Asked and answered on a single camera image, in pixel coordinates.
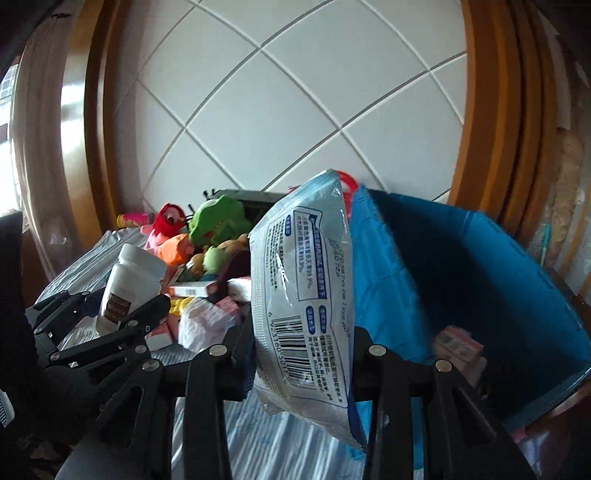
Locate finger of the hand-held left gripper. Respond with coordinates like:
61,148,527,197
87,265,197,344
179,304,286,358
46,293,172,370
25,290,93,337

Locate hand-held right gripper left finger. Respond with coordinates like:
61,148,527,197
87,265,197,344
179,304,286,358
95,295,256,480

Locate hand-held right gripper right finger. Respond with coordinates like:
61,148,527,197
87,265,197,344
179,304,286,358
351,343,537,480

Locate white plastic bottle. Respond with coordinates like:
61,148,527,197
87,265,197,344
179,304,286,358
95,244,168,337

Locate white blue wet wipe packet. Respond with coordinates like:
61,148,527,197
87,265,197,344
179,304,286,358
248,168,370,452

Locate blue plastic storage bin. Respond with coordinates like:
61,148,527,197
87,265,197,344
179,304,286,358
346,185,591,469

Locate pink small box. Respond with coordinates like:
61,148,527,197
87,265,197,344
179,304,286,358
145,314,181,352

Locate white plastic tissue pack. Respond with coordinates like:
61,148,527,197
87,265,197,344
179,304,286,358
178,298,243,354

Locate silver striped plastic bags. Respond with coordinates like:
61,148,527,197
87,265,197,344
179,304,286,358
37,228,155,305

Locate white red small box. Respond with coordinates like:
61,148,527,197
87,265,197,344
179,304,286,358
168,281,220,298

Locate dark purple plush toy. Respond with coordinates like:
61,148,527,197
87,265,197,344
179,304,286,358
217,251,252,301

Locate pink barcode tissue packet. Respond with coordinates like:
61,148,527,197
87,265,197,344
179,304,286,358
431,325,485,374

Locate small green plush toy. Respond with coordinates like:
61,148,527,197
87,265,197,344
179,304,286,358
203,247,234,275

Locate orange toy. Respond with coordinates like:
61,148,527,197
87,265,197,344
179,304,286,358
157,233,197,266

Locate brown plush bear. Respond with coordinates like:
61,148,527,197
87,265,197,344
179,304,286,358
185,234,252,280

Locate pink can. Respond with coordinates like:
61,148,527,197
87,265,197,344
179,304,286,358
115,212,151,228

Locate red plush toy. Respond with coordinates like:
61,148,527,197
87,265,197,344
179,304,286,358
152,202,188,236

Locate striped plastic sheet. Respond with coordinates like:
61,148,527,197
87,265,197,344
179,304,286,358
171,355,370,480

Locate black box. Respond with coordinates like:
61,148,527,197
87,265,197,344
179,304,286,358
203,187,282,232

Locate red plastic basket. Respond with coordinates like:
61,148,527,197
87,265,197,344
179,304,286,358
288,170,361,206

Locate rolled floral mat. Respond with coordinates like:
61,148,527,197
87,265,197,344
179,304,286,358
531,129,591,287

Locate wooden panel frame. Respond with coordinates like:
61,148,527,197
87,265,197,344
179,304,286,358
9,0,144,287

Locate wooden door frame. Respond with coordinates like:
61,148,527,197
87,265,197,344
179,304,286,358
448,0,573,241

